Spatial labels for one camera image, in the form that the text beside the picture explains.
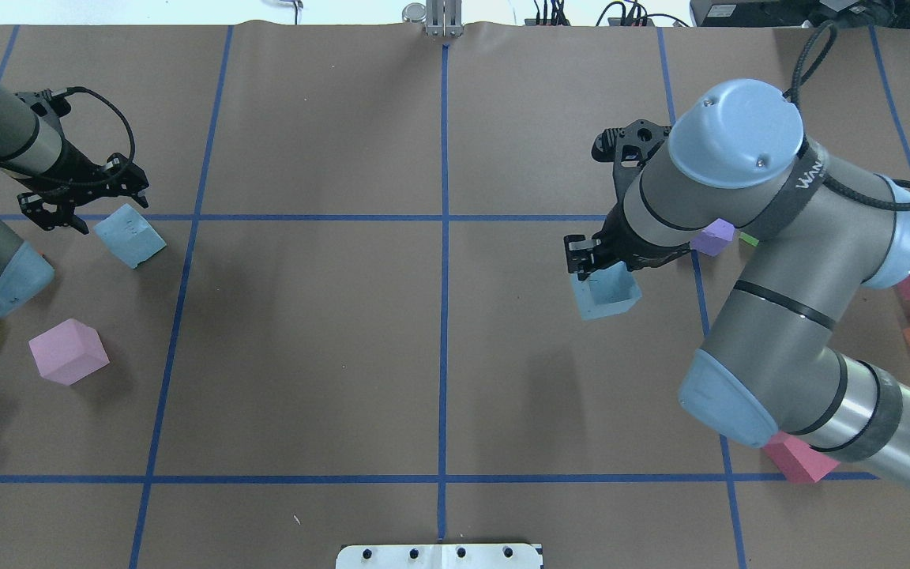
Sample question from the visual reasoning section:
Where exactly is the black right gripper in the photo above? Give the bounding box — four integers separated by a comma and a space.
564, 208, 661, 280

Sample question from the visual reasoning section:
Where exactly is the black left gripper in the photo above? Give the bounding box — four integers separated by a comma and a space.
17, 141, 149, 235

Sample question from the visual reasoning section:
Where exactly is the blue foam block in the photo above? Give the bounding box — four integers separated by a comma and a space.
93, 204, 167, 269
568, 262, 643, 320

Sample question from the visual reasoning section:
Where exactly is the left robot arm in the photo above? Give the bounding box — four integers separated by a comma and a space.
0, 81, 149, 319

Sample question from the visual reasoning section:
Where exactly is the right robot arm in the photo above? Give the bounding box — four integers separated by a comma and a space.
564, 78, 910, 489

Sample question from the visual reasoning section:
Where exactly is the purple foam block right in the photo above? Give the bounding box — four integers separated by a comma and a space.
690, 219, 738, 257

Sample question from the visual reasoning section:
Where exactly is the light pink foam block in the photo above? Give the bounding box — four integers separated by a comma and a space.
28, 319, 111, 386

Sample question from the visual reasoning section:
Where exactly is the green foam block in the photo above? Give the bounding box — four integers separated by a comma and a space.
739, 232, 761, 247

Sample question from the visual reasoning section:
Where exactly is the magenta foam block right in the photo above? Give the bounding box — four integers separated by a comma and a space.
762, 432, 840, 484

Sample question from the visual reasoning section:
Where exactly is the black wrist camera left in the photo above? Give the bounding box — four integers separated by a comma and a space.
14, 89, 72, 134

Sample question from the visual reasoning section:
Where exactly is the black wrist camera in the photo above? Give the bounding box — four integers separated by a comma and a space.
14, 89, 72, 134
591, 119, 672, 199

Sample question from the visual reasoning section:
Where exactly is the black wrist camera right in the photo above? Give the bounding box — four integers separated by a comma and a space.
591, 119, 672, 199

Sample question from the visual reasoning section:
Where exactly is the aluminium frame post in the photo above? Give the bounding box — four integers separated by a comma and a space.
423, 0, 464, 37

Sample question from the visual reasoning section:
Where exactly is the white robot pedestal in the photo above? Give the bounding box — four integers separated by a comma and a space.
335, 543, 545, 568

